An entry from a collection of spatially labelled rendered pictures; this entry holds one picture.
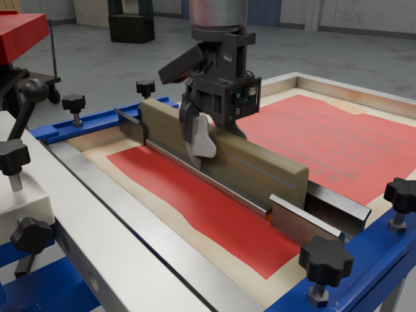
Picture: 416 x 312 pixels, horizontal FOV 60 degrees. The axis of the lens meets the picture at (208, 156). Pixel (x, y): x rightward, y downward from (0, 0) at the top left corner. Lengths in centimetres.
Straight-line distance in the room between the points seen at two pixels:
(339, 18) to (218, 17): 876
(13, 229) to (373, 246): 38
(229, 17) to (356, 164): 39
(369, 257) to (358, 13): 872
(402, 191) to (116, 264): 31
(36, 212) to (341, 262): 29
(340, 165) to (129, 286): 49
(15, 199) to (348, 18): 892
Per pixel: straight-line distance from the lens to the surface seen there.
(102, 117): 79
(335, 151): 76
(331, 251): 34
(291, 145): 76
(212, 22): 47
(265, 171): 47
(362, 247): 45
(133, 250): 36
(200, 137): 52
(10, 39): 134
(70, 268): 54
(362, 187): 65
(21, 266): 197
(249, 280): 44
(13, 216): 39
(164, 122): 63
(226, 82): 47
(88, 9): 1032
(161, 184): 61
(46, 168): 53
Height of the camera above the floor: 128
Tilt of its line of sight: 27 degrees down
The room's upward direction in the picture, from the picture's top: straight up
